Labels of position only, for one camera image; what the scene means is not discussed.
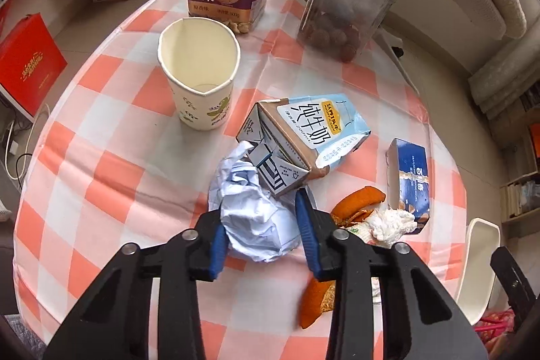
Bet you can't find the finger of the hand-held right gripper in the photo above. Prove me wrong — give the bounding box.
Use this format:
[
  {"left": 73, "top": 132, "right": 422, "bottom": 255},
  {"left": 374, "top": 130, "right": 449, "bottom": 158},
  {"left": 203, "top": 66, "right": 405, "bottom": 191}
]
[{"left": 490, "top": 246, "right": 537, "bottom": 329}]

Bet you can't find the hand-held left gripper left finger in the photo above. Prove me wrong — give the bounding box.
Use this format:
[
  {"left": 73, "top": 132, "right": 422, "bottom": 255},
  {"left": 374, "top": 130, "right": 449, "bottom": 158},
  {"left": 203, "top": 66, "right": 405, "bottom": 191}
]
[{"left": 42, "top": 209, "right": 229, "bottom": 360}]

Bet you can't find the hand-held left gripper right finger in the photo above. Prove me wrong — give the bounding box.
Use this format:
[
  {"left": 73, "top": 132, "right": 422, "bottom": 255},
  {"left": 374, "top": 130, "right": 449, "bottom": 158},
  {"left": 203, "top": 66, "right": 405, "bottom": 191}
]
[{"left": 294, "top": 188, "right": 490, "bottom": 360}]

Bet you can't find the white paper ball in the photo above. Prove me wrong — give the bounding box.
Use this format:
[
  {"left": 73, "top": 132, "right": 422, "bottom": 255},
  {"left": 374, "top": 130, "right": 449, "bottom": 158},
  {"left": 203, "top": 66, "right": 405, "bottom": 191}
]
[{"left": 210, "top": 141, "right": 302, "bottom": 263}]

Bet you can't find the white plastic chair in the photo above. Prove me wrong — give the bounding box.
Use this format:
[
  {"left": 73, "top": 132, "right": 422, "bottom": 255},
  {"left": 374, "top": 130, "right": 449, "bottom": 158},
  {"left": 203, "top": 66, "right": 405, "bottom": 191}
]
[{"left": 456, "top": 218, "right": 501, "bottom": 326}]

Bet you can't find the pink patterned bag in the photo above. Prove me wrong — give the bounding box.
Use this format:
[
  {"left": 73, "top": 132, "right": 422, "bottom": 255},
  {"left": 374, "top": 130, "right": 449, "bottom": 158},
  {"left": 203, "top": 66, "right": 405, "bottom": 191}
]
[{"left": 475, "top": 309, "right": 519, "bottom": 344}]

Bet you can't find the small printed wrapper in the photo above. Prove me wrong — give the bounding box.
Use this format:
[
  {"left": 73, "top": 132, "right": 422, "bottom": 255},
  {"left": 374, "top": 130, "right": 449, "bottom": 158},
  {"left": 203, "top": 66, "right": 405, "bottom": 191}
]
[{"left": 344, "top": 223, "right": 380, "bottom": 247}]

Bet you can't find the orange peel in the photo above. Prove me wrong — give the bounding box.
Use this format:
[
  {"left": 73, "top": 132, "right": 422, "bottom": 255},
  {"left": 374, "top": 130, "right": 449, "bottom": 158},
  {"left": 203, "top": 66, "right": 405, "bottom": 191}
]
[
  {"left": 299, "top": 278, "right": 338, "bottom": 329},
  {"left": 330, "top": 186, "right": 386, "bottom": 232}
]

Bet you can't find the crumpled white tissue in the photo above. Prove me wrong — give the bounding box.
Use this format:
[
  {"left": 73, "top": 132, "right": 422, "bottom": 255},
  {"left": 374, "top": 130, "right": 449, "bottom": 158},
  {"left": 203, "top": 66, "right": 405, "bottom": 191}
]
[{"left": 365, "top": 208, "right": 416, "bottom": 247}]

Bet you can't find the wooden bookshelf with books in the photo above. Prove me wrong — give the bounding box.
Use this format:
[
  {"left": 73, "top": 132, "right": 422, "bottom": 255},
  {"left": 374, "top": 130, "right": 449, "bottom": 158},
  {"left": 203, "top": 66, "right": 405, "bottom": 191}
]
[{"left": 500, "top": 82, "right": 540, "bottom": 222}]

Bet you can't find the crushed milk carton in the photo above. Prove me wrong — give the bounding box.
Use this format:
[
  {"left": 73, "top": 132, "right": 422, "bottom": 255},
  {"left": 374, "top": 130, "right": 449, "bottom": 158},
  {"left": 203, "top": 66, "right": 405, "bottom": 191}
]
[{"left": 235, "top": 93, "right": 372, "bottom": 198}]

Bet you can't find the blue cardboard box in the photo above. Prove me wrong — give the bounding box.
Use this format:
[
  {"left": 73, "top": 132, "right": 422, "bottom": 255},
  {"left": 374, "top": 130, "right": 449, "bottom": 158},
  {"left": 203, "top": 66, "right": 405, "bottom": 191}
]
[{"left": 386, "top": 138, "right": 432, "bottom": 234}]

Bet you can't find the white paper cup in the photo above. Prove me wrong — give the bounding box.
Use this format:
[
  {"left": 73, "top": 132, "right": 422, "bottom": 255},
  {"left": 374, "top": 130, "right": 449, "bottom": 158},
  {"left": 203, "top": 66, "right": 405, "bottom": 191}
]
[{"left": 157, "top": 18, "right": 241, "bottom": 131}]

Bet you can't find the red gift box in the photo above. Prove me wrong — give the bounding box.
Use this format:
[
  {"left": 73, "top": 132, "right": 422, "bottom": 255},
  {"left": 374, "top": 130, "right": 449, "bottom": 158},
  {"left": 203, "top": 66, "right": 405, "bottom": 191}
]
[{"left": 0, "top": 13, "right": 68, "bottom": 116}]

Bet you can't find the black cable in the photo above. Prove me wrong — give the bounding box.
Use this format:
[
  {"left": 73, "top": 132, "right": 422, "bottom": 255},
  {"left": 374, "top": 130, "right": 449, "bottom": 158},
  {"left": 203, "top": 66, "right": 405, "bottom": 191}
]
[{"left": 5, "top": 151, "right": 33, "bottom": 192}]

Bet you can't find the white cable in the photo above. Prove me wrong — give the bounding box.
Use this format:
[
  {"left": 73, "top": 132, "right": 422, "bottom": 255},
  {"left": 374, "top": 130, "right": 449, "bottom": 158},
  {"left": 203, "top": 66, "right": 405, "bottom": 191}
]
[{"left": 0, "top": 103, "right": 52, "bottom": 192}]

